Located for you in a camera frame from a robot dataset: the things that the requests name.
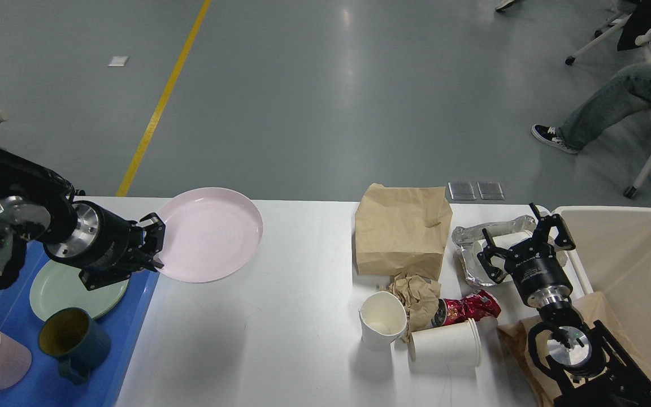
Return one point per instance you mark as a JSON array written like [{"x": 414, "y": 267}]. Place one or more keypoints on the upright white paper cup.
[{"x": 383, "y": 319}]

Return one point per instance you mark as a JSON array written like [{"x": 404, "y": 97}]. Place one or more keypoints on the white container in foil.
[{"x": 502, "y": 241}]

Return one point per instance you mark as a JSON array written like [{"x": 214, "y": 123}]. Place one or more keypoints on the lying white paper cup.
[{"x": 457, "y": 344}]

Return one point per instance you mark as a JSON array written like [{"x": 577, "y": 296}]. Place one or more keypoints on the right floor socket plate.
[{"x": 490, "y": 191}]

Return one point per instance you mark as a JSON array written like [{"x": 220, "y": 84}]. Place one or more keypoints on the light green plate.
[{"x": 57, "y": 287}]

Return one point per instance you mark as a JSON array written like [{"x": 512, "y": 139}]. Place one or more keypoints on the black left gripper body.
[{"x": 101, "y": 241}]

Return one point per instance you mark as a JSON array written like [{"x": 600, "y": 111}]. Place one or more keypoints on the crumpled brown paper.
[{"x": 420, "y": 297}]

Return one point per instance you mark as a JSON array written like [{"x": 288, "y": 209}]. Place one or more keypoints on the brown paper bag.
[{"x": 402, "y": 230}]

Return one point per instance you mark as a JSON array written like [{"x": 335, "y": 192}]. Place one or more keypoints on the brown paper under arm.
[{"x": 593, "y": 306}]

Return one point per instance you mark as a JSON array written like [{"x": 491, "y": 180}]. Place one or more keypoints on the white plastic bin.
[{"x": 613, "y": 257}]

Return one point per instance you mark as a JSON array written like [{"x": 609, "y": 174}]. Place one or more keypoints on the aluminium foil tray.
[{"x": 465, "y": 237}]

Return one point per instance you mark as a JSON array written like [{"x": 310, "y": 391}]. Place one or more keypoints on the pink plate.
[{"x": 210, "y": 233}]

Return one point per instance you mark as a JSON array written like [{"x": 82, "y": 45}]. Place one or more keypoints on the dark teal mug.
[{"x": 76, "y": 341}]

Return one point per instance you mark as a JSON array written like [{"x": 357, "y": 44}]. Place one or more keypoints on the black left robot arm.
[{"x": 38, "y": 204}]

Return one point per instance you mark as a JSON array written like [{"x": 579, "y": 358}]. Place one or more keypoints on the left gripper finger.
[
  {"x": 121, "y": 271},
  {"x": 153, "y": 233}
]

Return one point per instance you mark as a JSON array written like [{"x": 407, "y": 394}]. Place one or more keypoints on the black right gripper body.
[{"x": 540, "y": 280}]

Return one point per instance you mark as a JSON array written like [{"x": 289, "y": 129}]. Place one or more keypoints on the blue plastic tray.
[{"x": 42, "y": 385}]

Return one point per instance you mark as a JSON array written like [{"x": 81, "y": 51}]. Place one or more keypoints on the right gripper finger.
[
  {"x": 497, "y": 262},
  {"x": 551, "y": 234}
]

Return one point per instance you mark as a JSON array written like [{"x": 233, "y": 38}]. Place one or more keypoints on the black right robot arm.
[{"x": 588, "y": 364}]

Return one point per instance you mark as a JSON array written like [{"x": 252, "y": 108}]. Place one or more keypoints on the red snack wrapper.
[{"x": 476, "y": 306}]

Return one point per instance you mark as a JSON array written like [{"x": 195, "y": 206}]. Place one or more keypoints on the seated person in jeans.
[{"x": 628, "y": 92}]

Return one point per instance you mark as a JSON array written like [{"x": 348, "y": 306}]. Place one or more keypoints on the floor socket plate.
[
  {"x": 461, "y": 191},
  {"x": 490, "y": 191}
]

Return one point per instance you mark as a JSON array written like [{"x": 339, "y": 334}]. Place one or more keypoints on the left floor socket plate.
[{"x": 461, "y": 191}]

